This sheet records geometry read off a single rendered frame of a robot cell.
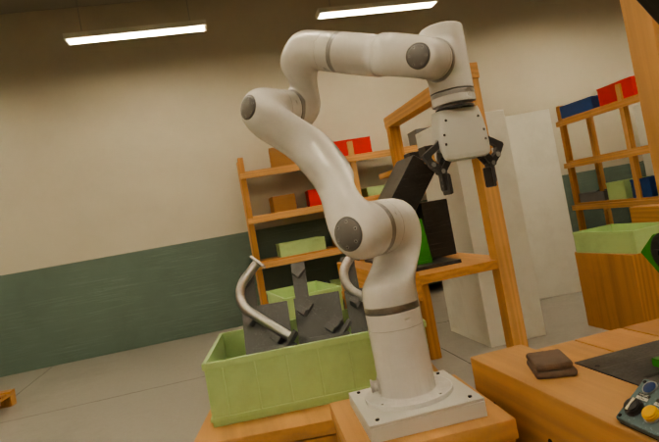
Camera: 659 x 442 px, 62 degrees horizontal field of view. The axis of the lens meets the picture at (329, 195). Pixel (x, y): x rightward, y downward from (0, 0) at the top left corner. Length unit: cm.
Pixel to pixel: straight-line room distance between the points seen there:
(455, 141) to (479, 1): 826
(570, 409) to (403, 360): 32
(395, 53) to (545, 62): 851
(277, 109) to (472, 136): 45
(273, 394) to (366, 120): 678
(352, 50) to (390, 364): 66
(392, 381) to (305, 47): 74
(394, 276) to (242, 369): 56
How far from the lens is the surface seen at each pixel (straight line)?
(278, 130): 127
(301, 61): 129
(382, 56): 107
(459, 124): 108
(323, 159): 123
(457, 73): 108
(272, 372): 156
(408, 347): 118
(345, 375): 157
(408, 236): 121
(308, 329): 181
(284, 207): 720
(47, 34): 842
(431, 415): 116
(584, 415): 107
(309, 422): 148
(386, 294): 116
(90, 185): 788
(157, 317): 779
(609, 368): 126
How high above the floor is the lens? 129
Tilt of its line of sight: 2 degrees up
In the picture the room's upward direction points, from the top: 10 degrees counter-clockwise
